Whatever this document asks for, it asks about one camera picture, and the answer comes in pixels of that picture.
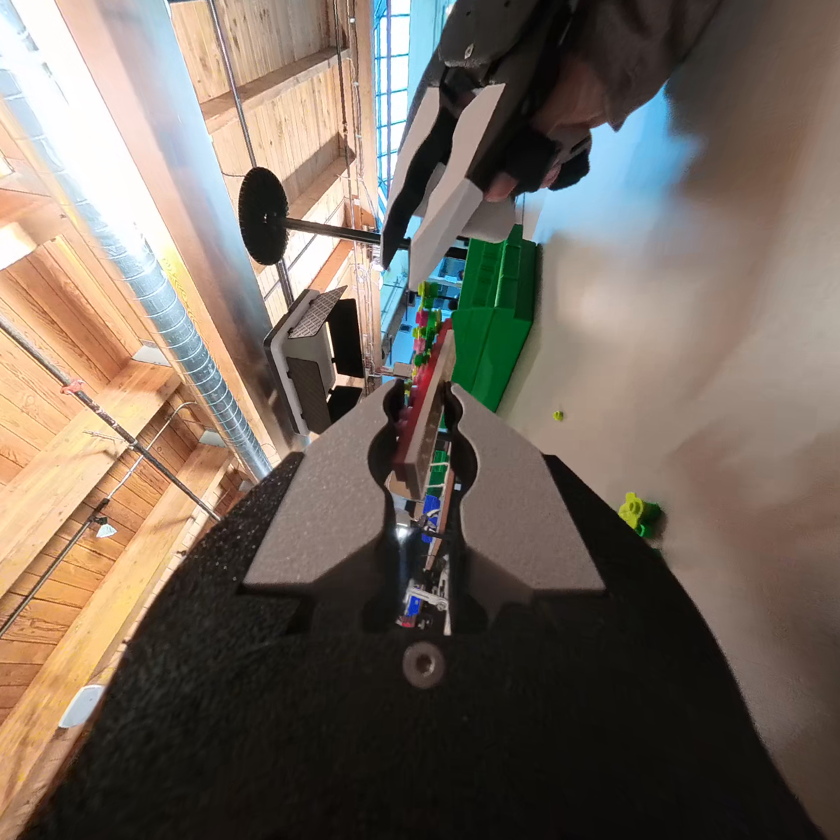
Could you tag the thin metal conduit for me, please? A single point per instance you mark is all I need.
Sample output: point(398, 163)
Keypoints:
point(236, 98)

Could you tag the black round ceiling fan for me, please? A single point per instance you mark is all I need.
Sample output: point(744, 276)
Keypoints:
point(262, 216)

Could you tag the small green lego brick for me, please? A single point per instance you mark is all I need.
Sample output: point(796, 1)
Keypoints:
point(651, 522)

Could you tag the large grid window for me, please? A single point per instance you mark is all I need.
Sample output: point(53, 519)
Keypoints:
point(392, 79)

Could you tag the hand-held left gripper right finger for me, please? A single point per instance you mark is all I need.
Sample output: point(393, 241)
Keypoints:
point(525, 518)

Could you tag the white ceiling light fixture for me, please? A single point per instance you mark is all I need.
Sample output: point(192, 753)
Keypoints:
point(82, 707)

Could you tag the rectangular shiny metal duct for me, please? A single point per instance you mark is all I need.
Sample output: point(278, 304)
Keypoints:
point(197, 197)

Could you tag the person's right hand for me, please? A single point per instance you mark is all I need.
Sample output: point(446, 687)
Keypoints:
point(571, 105)

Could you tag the red board with pegs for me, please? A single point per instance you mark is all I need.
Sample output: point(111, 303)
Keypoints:
point(426, 420)

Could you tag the person's right forearm grey sleeve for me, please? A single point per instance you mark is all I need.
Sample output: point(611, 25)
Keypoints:
point(643, 39)

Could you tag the small track spotlight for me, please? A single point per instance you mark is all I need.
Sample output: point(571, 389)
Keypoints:
point(105, 527)

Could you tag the silver spiral air duct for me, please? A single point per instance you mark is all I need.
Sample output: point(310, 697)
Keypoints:
point(164, 308)

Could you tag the hanging black and white heater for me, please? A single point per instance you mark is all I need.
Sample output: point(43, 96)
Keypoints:
point(308, 387)

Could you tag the lime flower lego piece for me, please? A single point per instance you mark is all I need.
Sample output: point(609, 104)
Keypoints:
point(632, 510)

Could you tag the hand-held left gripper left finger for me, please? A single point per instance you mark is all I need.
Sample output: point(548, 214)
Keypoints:
point(315, 512)

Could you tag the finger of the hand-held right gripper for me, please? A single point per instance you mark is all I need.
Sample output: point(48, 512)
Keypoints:
point(485, 144)
point(420, 144)

